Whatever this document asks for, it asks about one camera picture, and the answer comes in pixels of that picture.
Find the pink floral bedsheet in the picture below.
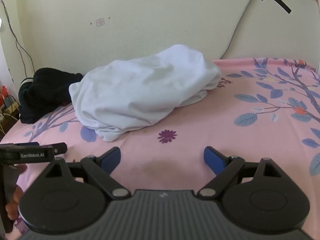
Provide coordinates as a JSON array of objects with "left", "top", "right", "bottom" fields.
[{"left": 0, "top": 57, "right": 320, "bottom": 235}]

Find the black cloth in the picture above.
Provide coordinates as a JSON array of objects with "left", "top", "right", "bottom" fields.
[{"left": 18, "top": 67, "right": 84, "bottom": 124}]

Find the person's left hand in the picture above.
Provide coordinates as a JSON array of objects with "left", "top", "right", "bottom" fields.
[{"left": 5, "top": 164, "right": 28, "bottom": 221}]

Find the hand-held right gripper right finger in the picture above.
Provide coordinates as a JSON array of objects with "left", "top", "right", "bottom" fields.
[{"left": 197, "top": 146, "right": 284, "bottom": 200}]

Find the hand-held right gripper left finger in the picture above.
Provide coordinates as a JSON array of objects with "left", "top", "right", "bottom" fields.
[{"left": 44, "top": 147, "right": 132, "bottom": 200}]

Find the white printed t-shirt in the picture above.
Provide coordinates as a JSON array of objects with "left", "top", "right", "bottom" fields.
[{"left": 68, "top": 44, "right": 222, "bottom": 142}]

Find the thin dark wall cable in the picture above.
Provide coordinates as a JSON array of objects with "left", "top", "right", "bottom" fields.
[{"left": 0, "top": 0, "right": 35, "bottom": 80}]

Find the power strip with plugs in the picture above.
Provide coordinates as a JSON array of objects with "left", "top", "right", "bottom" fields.
[{"left": 0, "top": 85, "right": 20, "bottom": 133}]

